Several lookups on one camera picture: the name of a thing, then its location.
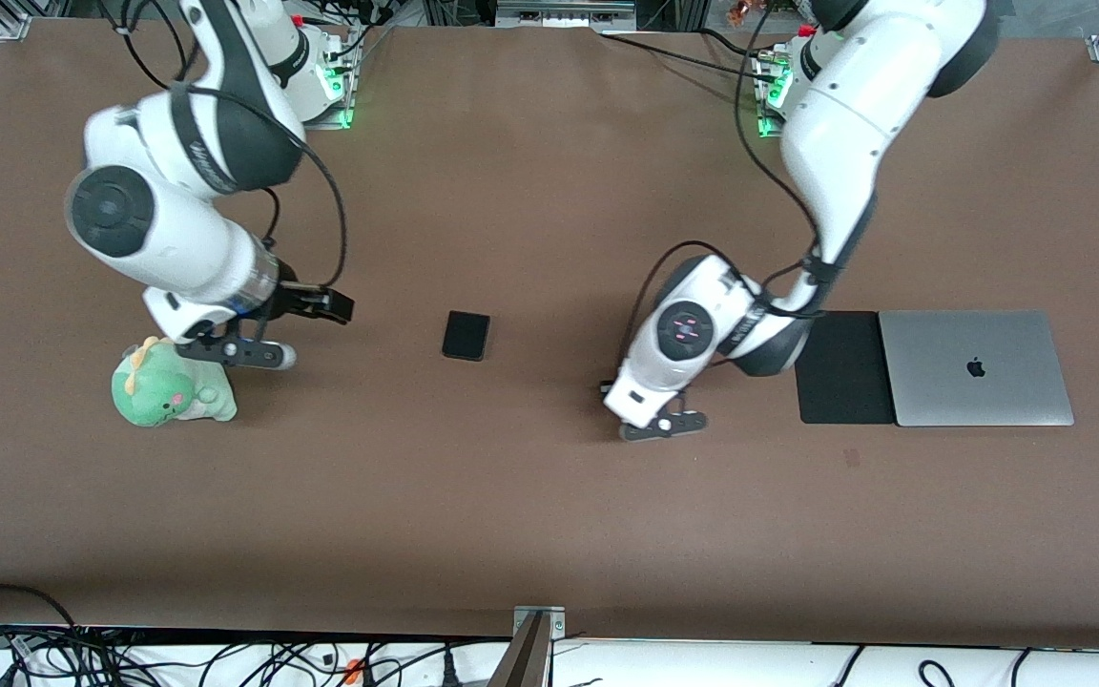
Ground black mouse pad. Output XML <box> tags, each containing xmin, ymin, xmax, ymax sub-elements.
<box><xmin>794</xmin><ymin>310</ymin><xmax>897</xmax><ymax>426</ymax></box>

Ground green dinosaur plush toy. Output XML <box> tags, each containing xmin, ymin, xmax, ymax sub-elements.
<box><xmin>111</xmin><ymin>335</ymin><xmax>238</xmax><ymax>427</ymax></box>

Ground small black square box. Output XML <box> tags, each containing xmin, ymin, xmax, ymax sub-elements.
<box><xmin>442</xmin><ymin>310</ymin><xmax>492</xmax><ymax>363</ymax></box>

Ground white ledge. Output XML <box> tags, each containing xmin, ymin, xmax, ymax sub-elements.
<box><xmin>0</xmin><ymin>625</ymin><xmax>1099</xmax><ymax>687</ymax></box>

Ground silver Apple laptop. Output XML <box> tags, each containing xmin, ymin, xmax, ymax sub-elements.
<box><xmin>878</xmin><ymin>309</ymin><xmax>1075</xmax><ymax>427</ymax></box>

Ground grey metal equipment box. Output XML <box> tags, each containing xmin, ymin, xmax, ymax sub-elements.
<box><xmin>495</xmin><ymin>0</ymin><xmax>639</xmax><ymax>30</ymax></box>

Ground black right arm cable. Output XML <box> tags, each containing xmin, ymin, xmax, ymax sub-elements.
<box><xmin>96</xmin><ymin>0</ymin><xmax>350</xmax><ymax>292</ymax></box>

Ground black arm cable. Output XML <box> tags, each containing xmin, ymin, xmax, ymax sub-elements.
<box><xmin>635</xmin><ymin>5</ymin><xmax>837</xmax><ymax>330</ymax></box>
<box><xmin>96</xmin><ymin>0</ymin><xmax>350</xmax><ymax>292</ymax></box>

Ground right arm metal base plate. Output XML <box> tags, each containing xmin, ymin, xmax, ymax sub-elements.
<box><xmin>301</xmin><ymin>24</ymin><xmax>360</xmax><ymax>131</ymax></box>

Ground small metal table bracket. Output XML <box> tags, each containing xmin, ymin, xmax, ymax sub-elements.
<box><xmin>513</xmin><ymin>606</ymin><xmax>567</xmax><ymax>640</ymax></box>

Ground dark metal post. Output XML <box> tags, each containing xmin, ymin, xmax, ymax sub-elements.
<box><xmin>490</xmin><ymin>613</ymin><xmax>550</xmax><ymax>687</ymax></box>

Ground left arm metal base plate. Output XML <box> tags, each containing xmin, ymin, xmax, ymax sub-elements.
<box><xmin>753</xmin><ymin>43</ymin><xmax>791</xmax><ymax>139</ymax></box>

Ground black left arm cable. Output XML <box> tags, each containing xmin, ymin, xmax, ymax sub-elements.
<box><xmin>635</xmin><ymin>5</ymin><xmax>837</xmax><ymax>330</ymax></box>

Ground thin black base cable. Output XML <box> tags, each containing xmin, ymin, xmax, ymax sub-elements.
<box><xmin>597</xmin><ymin>33</ymin><xmax>765</xmax><ymax>77</ymax></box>

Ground tangled black cable bundle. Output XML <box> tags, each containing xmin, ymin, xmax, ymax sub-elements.
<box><xmin>0</xmin><ymin>620</ymin><xmax>512</xmax><ymax>687</ymax></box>

